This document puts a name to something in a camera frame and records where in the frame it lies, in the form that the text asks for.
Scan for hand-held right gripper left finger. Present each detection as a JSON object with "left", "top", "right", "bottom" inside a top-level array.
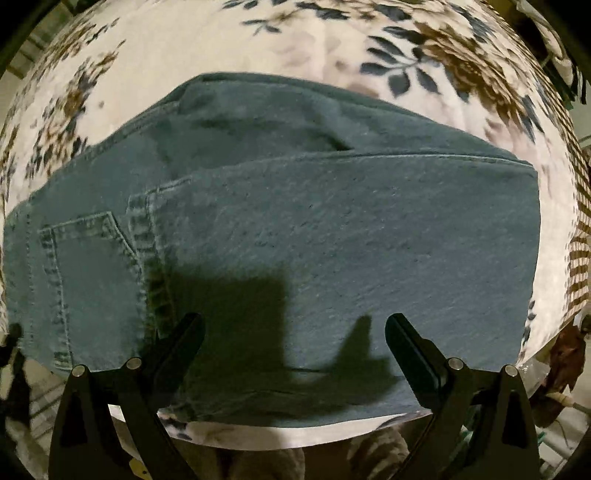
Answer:
[{"left": 48, "top": 312, "right": 206, "bottom": 480}]

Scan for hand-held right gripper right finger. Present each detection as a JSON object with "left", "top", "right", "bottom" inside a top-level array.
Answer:
[{"left": 385, "top": 313, "right": 541, "bottom": 480}]

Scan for blue denim pants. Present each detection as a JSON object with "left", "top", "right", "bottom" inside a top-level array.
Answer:
[{"left": 2, "top": 71, "right": 542, "bottom": 428}]

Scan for striped folded cloth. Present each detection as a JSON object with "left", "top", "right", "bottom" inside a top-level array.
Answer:
[{"left": 21, "top": 357, "right": 70, "bottom": 467}]

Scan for brown checked bed sheet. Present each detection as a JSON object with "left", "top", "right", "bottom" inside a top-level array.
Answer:
[{"left": 556, "top": 138, "right": 591, "bottom": 330}]

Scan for floral bed blanket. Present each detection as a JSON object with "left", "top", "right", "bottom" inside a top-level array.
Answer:
[{"left": 0, "top": 0, "right": 591, "bottom": 450}]

